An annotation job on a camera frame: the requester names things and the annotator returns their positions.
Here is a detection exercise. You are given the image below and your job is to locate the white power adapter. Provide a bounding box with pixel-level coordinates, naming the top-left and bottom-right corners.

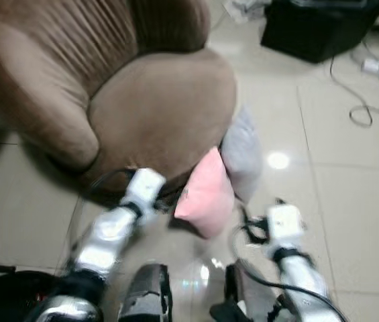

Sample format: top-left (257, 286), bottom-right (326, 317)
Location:
top-left (362, 58), bottom-right (379, 75)

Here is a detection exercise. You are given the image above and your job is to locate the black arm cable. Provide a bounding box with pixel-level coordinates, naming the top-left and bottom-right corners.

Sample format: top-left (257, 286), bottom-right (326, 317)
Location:
top-left (67, 168), bottom-right (136, 269)
top-left (227, 223), bottom-right (349, 322)

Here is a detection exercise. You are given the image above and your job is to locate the grey plush pillow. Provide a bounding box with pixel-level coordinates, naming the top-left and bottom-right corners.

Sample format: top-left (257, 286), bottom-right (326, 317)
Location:
top-left (220, 106), bottom-right (264, 204)

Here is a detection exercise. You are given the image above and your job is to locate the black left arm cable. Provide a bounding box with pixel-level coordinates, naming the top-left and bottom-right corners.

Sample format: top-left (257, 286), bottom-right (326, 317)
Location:
top-left (67, 168), bottom-right (136, 269)

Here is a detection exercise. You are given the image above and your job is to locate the silver left robot leg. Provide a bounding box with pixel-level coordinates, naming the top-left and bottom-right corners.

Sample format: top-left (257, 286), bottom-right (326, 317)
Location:
top-left (117, 263), bottom-right (174, 322)

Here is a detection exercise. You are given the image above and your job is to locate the brown velvet round sofa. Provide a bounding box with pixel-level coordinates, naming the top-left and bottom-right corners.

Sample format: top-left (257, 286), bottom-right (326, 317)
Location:
top-left (0, 0), bottom-right (238, 197)

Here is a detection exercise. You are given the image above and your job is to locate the grey floor cable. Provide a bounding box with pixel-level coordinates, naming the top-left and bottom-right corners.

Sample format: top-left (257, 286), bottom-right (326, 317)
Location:
top-left (328, 37), bottom-right (379, 139)

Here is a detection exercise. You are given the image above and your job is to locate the pink plush pillow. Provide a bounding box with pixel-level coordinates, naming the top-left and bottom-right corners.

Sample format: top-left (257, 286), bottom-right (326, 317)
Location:
top-left (174, 147), bottom-right (235, 240)

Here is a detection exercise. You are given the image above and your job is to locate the silver robot leg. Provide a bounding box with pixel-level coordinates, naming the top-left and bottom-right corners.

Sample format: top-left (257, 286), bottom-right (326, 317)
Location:
top-left (117, 263), bottom-right (174, 322)
top-left (209, 260), bottom-right (278, 322)

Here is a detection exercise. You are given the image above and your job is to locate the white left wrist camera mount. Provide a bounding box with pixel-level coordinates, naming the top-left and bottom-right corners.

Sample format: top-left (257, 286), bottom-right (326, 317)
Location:
top-left (120, 168), bottom-right (167, 217)

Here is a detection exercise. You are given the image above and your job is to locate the silver right robot leg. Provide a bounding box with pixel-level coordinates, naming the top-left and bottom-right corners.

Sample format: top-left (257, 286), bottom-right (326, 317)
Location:
top-left (209, 260), bottom-right (278, 322)

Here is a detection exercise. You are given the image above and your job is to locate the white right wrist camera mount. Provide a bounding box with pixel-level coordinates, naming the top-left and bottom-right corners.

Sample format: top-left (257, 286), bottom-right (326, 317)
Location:
top-left (266, 203), bottom-right (306, 243)

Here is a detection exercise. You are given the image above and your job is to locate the black box cabinet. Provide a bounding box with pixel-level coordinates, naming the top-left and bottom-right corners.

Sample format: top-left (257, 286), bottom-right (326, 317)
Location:
top-left (260, 0), bottom-right (379, 65)

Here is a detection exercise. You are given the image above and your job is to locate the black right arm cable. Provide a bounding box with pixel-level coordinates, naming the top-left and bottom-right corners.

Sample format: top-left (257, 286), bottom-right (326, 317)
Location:
top-left (227, 223), bottom-right (349, 322)

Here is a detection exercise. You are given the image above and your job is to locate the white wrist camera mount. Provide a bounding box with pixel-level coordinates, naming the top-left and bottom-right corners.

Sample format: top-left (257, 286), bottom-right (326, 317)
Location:
top-left (266, 203), bottom-right (306, 243)
top-left (120, 168), bottom-right (167, 217)

